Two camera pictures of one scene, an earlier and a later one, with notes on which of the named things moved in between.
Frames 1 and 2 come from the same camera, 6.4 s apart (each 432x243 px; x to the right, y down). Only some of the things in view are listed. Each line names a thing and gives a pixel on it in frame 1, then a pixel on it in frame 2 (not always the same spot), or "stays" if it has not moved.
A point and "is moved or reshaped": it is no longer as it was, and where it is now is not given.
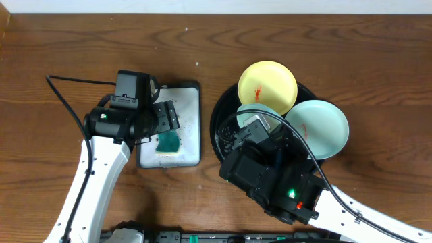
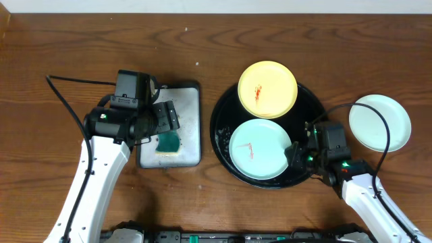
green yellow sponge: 169,143 stays
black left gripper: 165,116 stays
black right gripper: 283,144 → 294,159
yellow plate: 269,83 stays
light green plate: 242,117 → 370,129
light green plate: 323,125 is moved or reshaped
